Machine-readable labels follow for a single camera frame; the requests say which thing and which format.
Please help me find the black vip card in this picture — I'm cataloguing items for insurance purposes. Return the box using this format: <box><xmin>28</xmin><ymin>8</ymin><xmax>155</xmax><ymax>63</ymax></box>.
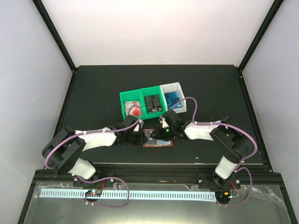
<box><xmin>144</xmin><ymin>129</ymin><xmax>157</xmax><ymax>146</ymax></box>

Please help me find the brown leather card holder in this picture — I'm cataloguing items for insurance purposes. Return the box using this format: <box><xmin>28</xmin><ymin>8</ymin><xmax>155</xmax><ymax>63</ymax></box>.
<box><xmin>143</xmin><ymin>139</ymin><xmax>173</xmax><ymax>147</ymax></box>

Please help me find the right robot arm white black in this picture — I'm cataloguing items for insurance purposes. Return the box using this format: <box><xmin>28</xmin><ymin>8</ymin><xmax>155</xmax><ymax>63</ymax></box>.
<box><xmin>150</xmin><ymin>110</ymin><xmax>258</xmax><ymax>189</ymax></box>

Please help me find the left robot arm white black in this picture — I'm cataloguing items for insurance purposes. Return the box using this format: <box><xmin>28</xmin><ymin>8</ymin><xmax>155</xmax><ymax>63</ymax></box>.
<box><xmin>42</xmin><ymin>115</ymin><xmax>147</xmax><ymax>186</ymax></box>

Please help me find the stack of white red cards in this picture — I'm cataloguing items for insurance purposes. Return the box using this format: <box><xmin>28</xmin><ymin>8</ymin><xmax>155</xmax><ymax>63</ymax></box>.
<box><xmin>124</xmin><ymin>101</ymin><xmax>141</xmax><ymax>117</ymax></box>

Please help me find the stack of blue cards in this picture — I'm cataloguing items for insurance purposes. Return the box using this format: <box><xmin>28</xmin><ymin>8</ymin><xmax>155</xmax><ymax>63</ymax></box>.
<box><xmin>164</xmin><ymin>91</ymin><xmax>180</xmax><ymax>110</ymax></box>

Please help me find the green bin with black cards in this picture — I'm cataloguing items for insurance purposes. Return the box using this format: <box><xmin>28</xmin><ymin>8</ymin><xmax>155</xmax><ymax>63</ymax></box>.
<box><xmin>140</xmin><ymin>86</ymin><xmax>166</xmax><ymax>119</ymax></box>

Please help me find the stack of black cards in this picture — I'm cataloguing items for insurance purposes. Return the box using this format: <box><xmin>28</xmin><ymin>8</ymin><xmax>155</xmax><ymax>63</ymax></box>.
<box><xmin>144</xmin><ymin>95</ymin><xmax>163</xmax><ymax>113</ymax></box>

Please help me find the green bin with red cards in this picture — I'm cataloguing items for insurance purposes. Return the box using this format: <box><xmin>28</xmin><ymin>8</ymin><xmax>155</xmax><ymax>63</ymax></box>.
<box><xmin>120</xmin><ymin>90</ymin><xmax>142</xmax><ymax>118</ymax></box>

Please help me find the white bin with blue cards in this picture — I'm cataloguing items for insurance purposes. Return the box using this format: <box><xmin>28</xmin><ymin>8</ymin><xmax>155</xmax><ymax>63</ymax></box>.
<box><xmin>160</xmin><ymin>82</ymin><xmax>187</xmax><ymax>113</ymax></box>

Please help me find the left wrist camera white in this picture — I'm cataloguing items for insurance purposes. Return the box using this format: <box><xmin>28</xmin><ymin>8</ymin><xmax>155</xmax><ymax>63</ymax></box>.
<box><xmin>133</xmin><ymin>119</ymin><xmax>144</xmax><ymax>133</ymax></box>

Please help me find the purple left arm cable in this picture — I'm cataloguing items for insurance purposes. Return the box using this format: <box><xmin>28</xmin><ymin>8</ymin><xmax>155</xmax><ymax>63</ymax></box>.
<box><xmin>43</xmin><ymin>104</ymin><xmax>143</xmax><ymax>208</ymax></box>

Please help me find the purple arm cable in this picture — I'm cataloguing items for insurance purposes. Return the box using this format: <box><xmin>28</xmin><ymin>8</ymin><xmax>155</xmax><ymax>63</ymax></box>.
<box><xmin>167</xmin><ymin>97</ymin><xmax>259</xmax><ymax>207</ymax></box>
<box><xmin>43</xmin><ymin>104</ymin><xmax>143</xmax><ymax>208</ymax></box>

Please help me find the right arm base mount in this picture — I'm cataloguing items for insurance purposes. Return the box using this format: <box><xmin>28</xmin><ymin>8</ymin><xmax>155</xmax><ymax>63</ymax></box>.
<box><xmin>197</xmin><ymin>172</ymin><xmax>238</xmax><ymax>190</ymax></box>

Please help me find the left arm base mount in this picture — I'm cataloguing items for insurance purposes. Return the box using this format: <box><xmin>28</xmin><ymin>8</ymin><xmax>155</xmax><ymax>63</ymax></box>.
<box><xmin>73</xmin><ymin>171</ymin><xmax>115</xmax><ymax>188</ymax></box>

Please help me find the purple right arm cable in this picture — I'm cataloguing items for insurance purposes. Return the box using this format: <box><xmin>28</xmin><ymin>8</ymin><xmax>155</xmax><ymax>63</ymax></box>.
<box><xmin>167</xmin><ymin>97</ymin><xmax>259</xmax><ymax>207</ymax></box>

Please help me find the white slotted cable duct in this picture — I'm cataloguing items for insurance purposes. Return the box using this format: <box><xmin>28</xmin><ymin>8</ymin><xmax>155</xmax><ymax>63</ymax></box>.
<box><xmin>39</xmin><ymin>189</ymin><xmax>216</xmax><ymax>202</ymax></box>

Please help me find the black aluminium frame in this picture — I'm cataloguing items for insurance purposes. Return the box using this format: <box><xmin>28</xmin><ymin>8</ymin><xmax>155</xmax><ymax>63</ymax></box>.
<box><xmin>31</xmin><ymin>0</ymin><xmax>297</xmax><ymax>224</ymax></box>

